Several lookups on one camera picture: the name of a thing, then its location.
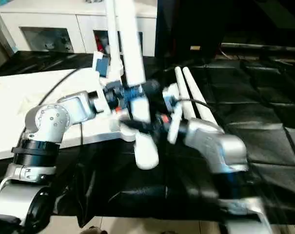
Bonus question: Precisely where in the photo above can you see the grey brown curtain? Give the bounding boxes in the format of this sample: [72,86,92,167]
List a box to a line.
[0,0,17,75]

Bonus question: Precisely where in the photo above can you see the black mat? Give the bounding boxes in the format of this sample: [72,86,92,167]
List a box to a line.
[0,50,295,229]

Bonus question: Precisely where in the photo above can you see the white plastic table leg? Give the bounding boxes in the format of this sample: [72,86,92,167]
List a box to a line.
[115,0,160,171]
[182,67,225,134]
[174,66,200,120]
[105,0,125,82]

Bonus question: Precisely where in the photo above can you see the white plastic table top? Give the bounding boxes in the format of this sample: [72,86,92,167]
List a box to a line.
[0,67,144,162]

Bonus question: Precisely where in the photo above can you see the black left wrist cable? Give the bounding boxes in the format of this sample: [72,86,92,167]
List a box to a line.
[39,69,84,148]

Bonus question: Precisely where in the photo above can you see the white sideboard cabinet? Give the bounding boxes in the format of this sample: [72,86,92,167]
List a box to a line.
[0,0,158,56]

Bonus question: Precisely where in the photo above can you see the dark metal bar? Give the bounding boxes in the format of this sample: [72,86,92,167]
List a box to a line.
[221,42,295,51]

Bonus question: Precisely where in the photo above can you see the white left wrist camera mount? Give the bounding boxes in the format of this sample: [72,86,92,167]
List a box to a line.
[92,50,115,116]

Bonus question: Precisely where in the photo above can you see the red bottle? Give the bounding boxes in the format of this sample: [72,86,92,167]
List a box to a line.
[95,35,104,51]

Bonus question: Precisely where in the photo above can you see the black cabinet with gold label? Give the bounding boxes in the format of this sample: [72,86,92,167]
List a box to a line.
[155,0,224,62]

